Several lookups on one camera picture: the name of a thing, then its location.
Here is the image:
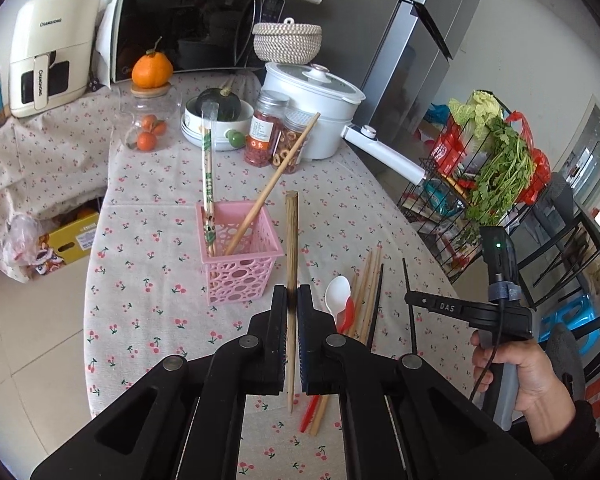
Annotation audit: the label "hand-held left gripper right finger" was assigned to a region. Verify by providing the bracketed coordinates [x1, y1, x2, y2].
[297, 284, 556, 480]

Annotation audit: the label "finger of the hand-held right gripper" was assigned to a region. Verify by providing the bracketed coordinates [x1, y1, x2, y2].
[404, 289, 475, 322]

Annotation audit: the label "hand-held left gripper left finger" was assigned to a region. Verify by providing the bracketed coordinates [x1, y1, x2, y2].
[30, 285, 288, 480]

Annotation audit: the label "red plastic spoon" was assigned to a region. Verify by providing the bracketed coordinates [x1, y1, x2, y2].
[300, 297, 356, 433]

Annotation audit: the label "white plastic spoon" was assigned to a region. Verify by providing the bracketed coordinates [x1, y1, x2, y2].
[325, 275, 352, 328]

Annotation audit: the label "pink plastic utensil basket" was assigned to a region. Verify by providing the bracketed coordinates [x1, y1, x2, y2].
[196, 200, 286, 307]

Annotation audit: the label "thick brown wooden chopstick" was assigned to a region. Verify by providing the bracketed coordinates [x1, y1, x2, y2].
[285, 191, 301, 414]

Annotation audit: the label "printed bamboo chopstick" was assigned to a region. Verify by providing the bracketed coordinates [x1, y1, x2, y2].
[206, 127, 217, 261]
[201, 125, 214, 261]

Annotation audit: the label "person's right forearm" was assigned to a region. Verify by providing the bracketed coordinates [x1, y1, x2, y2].
[505, 400, 600, 480]

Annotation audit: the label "person's right hand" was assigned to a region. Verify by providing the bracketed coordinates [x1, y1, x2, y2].
[470, 332, 578, 446]

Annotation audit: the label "black chair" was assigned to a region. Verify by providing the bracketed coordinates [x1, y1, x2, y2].
[505, 175, 600, 311]

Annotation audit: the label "blue plastic stool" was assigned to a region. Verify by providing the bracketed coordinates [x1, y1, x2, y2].
[539, 294, 597, 357]

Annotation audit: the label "green leafy herbs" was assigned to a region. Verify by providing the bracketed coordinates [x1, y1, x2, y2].
[467, 115, 538, 226]

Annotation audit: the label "red plastic bag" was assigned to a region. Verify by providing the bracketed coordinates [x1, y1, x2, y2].
[505, 110, 552, 203]

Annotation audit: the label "red snack package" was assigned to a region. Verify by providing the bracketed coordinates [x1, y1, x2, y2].
[430, 124, 462, 172]

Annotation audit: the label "napa cabbage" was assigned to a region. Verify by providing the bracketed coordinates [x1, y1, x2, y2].
[448, 90, 506, 153]

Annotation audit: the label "jar of red berries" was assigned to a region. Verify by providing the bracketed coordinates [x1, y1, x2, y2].
[244, 89, 291, 167]

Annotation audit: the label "white electric pot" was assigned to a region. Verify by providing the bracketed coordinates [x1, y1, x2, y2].
[262, 61, 427, 187]

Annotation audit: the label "white ceramic bowl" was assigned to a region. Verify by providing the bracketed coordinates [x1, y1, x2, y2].
[181, 95, 255, 152]

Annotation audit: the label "grey refrigerator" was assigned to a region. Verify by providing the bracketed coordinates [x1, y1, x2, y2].
[360, 0, 491, 181]

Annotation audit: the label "yellow cardboard box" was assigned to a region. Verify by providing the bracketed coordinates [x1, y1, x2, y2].
[35, 210, 101, 277]

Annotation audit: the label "dark green squash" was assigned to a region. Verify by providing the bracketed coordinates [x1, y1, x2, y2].
[196, 87, 241, 122]

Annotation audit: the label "glass jar with wooden lid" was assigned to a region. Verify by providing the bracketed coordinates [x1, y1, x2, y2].
[115, 82, 179, 153]

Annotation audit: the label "clear plastic bag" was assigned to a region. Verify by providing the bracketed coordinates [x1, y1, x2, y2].
[0, 212, 47, 267]

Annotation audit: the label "large orange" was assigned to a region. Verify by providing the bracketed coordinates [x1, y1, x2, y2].
[131, 37, 174, 88]

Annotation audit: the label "woven lidded basket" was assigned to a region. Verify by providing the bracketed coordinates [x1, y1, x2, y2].
[252, 17, 324, 65]

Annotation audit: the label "cherry print cabinet cloth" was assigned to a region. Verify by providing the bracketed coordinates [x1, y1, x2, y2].
[0, 75, 127, 281]

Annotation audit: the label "black microwave oven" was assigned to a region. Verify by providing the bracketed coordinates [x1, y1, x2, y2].
[97, 0, 287, 86]

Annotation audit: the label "cream air fryer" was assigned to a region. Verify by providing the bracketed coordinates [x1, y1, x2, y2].
[7, 0, 103, 120]

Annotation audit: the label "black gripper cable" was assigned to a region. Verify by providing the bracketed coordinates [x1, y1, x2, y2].
[469, 275, 507, 403]

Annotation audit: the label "black wire rack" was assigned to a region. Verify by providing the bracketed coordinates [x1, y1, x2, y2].
[402, 105, 537, 281]

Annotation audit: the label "jar of ring snacks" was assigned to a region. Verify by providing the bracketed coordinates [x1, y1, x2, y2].
[270, 108, 317, 175]

